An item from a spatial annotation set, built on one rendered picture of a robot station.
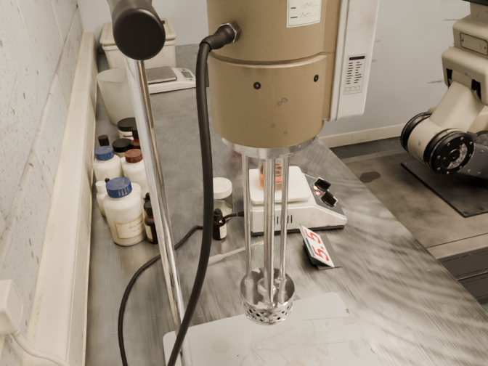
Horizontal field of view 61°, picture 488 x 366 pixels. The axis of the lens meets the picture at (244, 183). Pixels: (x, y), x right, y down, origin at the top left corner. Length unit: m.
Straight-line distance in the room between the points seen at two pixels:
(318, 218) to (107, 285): 0.42
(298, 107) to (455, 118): 1.30
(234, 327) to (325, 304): 0.16
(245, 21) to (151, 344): 0.52
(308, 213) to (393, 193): 0.92
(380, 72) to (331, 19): 2.41
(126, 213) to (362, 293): 0.46
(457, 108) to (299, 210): 0.91
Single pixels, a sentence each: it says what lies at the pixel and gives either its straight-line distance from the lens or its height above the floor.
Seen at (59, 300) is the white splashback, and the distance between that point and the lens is 0.66.
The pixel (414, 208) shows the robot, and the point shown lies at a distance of 1.67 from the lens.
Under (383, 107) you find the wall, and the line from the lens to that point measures 2.86.
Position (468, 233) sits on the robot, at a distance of 1.62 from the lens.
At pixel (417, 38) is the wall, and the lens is 2.82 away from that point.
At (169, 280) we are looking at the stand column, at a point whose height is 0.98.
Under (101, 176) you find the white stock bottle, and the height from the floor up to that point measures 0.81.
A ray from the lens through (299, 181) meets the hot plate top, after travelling 0.86.
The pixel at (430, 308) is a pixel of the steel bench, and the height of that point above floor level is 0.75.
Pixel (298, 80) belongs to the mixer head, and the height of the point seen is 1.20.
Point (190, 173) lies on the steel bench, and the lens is 1.07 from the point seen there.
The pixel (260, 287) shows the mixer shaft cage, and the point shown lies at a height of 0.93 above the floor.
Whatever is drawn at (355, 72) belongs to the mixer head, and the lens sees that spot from 0.36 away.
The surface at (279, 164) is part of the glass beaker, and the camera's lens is 0.79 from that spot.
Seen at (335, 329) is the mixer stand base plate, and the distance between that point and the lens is 0.69.
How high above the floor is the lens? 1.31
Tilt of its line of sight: 33 degrees down
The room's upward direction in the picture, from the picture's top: 2 degrees counter-clockwise
